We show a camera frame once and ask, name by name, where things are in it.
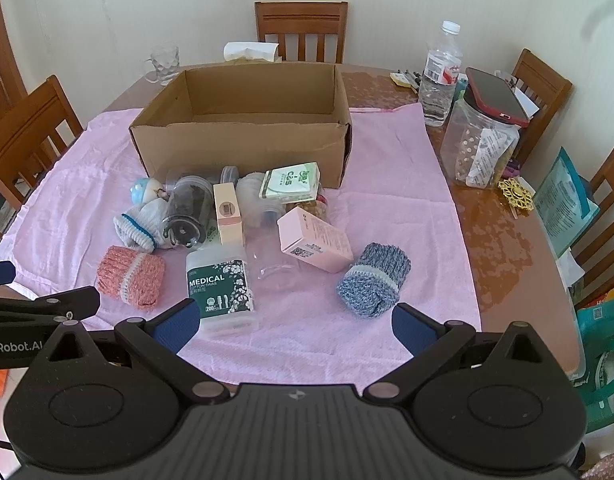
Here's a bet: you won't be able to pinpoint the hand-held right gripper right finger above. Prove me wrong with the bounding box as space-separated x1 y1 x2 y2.
364 304 555 404

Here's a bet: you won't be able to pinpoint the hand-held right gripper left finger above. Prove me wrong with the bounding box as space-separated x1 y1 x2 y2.
37 299 232 406

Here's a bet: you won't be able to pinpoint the cotton swab box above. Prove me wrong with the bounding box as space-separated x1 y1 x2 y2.
186 245 262 336

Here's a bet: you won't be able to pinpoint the blue knit sock roll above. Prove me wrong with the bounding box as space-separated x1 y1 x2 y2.
335 242 412 320

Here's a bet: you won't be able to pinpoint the pink knit sock roll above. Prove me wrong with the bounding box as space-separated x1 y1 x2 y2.
96 245 166 310

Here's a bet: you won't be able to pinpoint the white sock with blue stripe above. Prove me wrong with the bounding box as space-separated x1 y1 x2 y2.
113 203 158 253

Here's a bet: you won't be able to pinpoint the plain white sock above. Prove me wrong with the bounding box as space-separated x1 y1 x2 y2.
139 199 170 226

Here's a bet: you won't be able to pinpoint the glass bottle with black base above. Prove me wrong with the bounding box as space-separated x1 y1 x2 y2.
162 166 216 250

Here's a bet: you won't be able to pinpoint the cream carton box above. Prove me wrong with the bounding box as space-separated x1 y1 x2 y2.
213 182 246 247

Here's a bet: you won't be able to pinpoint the pink carton box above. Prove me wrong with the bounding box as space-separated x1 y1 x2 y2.
277 206 354 274

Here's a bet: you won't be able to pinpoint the blue and white toy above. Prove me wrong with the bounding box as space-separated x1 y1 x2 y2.
130 177 168 206

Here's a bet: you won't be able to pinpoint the clear jar with grey lid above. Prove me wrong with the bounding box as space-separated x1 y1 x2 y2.
220 165 290 231

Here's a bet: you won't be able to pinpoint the bottle of gold capsules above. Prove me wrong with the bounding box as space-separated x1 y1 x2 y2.
286 192 330 223

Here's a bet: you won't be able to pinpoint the green and white tissue pack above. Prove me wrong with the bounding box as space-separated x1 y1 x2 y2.
258 162 322 205

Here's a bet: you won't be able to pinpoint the brown cardboard box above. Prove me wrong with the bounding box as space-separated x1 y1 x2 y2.
129 62 354 190

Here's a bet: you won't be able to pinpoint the pink cloth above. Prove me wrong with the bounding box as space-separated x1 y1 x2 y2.
0 102 482 396

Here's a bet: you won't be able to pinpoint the white paper sheet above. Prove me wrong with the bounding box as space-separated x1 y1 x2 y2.
554 247 588 291

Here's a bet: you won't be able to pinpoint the gold ornament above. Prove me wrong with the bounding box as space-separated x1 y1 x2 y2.
497 176 536 218

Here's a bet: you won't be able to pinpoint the green bag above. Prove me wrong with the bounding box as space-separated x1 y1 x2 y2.
574 295 614 433

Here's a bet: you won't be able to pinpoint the large clear plastic jar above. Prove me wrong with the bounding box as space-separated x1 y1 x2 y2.
439 95 522 190

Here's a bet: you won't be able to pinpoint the clear plastic water bottle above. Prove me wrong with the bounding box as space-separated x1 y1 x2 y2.
418 20 464 127

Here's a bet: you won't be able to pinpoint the row of black pens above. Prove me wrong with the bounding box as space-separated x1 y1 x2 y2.
394 67 422 93

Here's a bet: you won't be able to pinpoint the white papers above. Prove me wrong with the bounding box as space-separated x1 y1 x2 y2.
512 87 540 121

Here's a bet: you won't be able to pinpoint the clear glass mug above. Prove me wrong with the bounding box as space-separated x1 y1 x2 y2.
143 42 182 86

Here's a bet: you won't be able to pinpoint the gold tissue box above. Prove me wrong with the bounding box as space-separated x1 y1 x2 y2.
223 41 282 65

